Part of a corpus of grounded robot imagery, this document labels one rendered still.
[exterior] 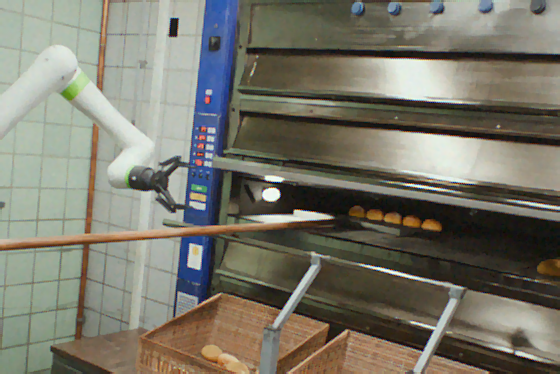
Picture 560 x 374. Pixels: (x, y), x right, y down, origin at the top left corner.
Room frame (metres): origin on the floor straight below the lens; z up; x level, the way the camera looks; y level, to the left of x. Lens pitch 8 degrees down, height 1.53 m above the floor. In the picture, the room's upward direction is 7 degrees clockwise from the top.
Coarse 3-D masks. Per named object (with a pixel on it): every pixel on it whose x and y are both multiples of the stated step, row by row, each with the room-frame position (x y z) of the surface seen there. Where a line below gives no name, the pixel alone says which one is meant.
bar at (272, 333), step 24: (240, 240) 2.49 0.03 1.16; (312, 264) 2.30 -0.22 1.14; (336, 264) 2.25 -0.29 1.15; (360, 264) 2.21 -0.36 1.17; (432, 288) 2.06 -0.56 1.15; (456, 288) 2.00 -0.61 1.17; (288, 312) 2.18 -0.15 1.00; (264, 336) 2.13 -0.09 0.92; (432, 336) 1.93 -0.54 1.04; (264, 360) 2.12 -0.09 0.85
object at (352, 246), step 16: (304, 240) 2.78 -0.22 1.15; (320, 240) 2.73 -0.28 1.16; (336, 240) 2.69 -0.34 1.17; (352, 240) 2.70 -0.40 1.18; (368, 256) 2.60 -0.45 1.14; (384, 256) 2.56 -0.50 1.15; (400, 256) 2.53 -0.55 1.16; (416, 256) 2.49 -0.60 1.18; (448, 272) 2.41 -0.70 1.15; (464, 272) 2.38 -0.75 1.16; (480, 272) 2.35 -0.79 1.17; (496, 272) 2.32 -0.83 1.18; (528, 288) 2.25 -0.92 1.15; (544, 288) 2.22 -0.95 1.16
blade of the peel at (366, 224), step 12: (300, 216) 3.34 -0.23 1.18; (312, 216) 3.30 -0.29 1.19; (324, 216) 3.26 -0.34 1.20; (336, 216) 3.51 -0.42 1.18; (348, 216) 3.57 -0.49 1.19; (360, 228) 3.15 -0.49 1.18; (372, 228) 3.12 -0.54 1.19; (384, 228) 3.08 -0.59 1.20; (396, 228) 3.30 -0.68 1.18; (408, 228) 3.34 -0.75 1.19
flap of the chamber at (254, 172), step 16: (256, 176) 2.88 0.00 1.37; (272, 176) 2.72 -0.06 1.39; (288, 176) 2.67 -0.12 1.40; (304, 176) 2.62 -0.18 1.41; (352, 192) 2.66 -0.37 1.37; (368, 192) 2.50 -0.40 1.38; (384, 192) 2.42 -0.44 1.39; (400, 192) 2.39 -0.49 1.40; (416, 192) 2.36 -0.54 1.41; (448, 208) 2.45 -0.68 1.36; (464, 208) 2.32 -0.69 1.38; (480, 208) 2.22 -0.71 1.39; (496, 208) 2.19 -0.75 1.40; (512, 208) 2.16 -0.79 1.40
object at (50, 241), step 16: (240, 224) 2.56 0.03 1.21; (256, 224) 2.63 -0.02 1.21; (272, 224) 2.71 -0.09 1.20; (288, 224) 2.80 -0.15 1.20; (304, 224) 2.90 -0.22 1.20; (320, 224) 3.00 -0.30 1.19; (0, 240) 1.75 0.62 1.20; (16, 240) 1.78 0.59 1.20; (32, 240) 1.82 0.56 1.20; (48, 240) 1.86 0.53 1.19; (64, 240) 1.90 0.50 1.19; (80, 240) 1.94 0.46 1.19; (96, 240) 1.99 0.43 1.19; (112, 240) 2.04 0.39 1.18; (128, 240) 2.10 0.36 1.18
